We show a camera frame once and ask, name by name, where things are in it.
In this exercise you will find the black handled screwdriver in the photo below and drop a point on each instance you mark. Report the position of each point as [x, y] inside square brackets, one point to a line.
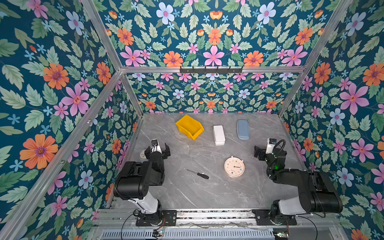
[199, 174]

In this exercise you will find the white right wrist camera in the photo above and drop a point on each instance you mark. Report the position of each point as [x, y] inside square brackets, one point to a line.
[271, 142]

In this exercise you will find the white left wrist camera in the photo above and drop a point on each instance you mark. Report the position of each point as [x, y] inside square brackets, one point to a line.
[154, 143]

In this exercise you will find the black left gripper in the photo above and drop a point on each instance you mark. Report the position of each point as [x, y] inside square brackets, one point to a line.
[157, 153]

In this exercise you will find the yellow plastic bin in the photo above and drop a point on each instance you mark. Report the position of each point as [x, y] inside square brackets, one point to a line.
[190, 127]

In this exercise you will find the black hook rail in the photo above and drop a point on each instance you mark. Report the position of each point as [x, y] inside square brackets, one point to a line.
[211, 70]

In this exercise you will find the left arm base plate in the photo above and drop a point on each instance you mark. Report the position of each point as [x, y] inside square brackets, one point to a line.
[158, 219]

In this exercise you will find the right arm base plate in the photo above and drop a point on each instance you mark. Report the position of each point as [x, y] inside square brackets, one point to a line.
[268, 218]

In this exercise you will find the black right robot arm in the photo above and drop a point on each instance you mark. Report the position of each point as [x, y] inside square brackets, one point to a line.
[316, 193]

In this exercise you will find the blue glasses case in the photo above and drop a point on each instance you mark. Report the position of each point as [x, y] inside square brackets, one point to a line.
[243, 129]

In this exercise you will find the white rectangular box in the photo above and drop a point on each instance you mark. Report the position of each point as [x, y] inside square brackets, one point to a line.
[219, 135]

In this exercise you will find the white ribbed front panel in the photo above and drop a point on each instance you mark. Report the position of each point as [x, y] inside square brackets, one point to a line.
[187, 234]

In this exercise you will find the small silver round clock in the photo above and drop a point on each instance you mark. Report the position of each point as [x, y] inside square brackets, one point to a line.
[143, 155]

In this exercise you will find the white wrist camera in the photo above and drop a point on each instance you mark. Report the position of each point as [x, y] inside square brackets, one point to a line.
[154, 143]
[271, 142]

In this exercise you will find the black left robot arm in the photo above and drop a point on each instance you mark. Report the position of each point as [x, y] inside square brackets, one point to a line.
[134, 180]

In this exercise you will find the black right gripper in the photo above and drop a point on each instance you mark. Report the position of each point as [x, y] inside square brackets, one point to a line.
[263, 153]

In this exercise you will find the pink round clock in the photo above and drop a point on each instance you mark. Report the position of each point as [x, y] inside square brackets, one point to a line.
[234, 167]

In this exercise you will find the aluminium front rail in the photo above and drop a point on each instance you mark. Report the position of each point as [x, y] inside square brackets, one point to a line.
[212, 217]

